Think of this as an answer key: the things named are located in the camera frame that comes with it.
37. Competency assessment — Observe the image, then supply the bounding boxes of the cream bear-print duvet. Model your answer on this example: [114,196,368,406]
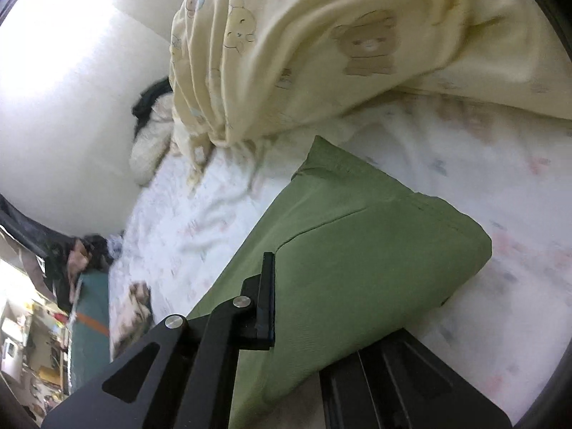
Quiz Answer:
[170,0,571,171]

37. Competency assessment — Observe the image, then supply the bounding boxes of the black garment on pillow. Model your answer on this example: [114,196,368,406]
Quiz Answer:
[131,77,173,138]

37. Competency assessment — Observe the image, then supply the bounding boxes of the white floral bed sheet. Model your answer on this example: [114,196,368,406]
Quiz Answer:
[109,94,571,422]

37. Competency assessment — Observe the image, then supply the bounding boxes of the green pants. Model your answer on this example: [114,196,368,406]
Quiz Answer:
[192,138,492,428]

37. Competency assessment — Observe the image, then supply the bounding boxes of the beige pillow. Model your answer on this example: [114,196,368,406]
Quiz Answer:
[129,93,174,187]

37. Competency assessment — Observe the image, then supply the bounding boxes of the dark clothes pile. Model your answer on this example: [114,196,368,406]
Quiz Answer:
[44,235,122,313]

